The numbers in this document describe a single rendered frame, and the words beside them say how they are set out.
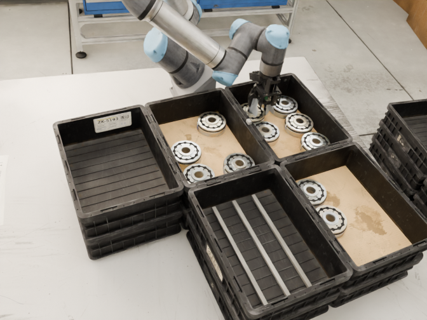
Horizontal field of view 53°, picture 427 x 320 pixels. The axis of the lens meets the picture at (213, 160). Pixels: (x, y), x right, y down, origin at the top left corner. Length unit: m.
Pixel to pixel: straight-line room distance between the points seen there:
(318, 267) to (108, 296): 0.60
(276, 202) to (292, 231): 0.11
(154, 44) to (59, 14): 2.40
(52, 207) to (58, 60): 2.03
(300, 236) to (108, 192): 0.59
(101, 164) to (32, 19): 2.65
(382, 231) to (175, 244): 0.64
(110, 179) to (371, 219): 0.82
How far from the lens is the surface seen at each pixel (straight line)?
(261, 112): 1.60
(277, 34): 1.37
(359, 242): 1.35
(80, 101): 1.88
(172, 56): 1.64
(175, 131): 1.52
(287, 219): 1.32
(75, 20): 3.28
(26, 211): 1.52
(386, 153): 2.35
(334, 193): 1.43
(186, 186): 1.22
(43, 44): 3.61
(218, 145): 1.48
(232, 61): 1.39
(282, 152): 1.50
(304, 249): 1.27
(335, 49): 3.80
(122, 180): 1.37
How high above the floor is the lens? 1.87
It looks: 47 degrees down
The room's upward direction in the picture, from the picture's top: 7 degrees clockwise
